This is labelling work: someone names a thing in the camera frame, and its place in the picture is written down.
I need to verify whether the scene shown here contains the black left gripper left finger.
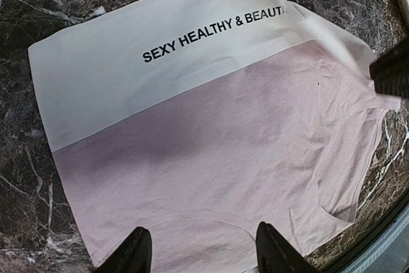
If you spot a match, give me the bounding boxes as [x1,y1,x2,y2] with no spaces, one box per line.
[95,227,152,273]

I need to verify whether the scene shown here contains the white slotted cable duct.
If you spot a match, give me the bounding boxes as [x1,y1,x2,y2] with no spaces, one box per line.
[339,194,408,273]

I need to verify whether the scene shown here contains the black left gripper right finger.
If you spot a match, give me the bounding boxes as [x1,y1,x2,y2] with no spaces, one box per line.
[256,222,316,273]

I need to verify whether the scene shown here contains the pink and white underwear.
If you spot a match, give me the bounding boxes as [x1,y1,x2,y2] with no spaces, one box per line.
[28,0,401,272]

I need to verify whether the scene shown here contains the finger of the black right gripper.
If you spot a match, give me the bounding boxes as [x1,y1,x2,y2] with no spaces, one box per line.
[369,38,409,97]

